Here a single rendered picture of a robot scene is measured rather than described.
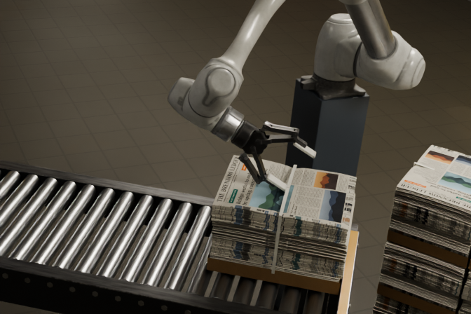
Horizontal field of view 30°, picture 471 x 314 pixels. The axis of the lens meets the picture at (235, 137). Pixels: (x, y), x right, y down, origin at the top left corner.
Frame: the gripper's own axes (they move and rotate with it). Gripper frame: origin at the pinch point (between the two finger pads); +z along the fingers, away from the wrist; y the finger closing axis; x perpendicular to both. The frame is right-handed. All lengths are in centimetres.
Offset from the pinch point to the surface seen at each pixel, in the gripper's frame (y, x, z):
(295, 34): 118, -398, 12
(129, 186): 52, -24, -35
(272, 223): 10.6, 13.3, 1.0
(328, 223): 1.3, 12.8, 12.8
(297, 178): 6.6, -8.2, 2.9
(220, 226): 20.6, 13.2, -9.7
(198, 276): 36.9, 16.0, -6.3
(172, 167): 133, -176, -19
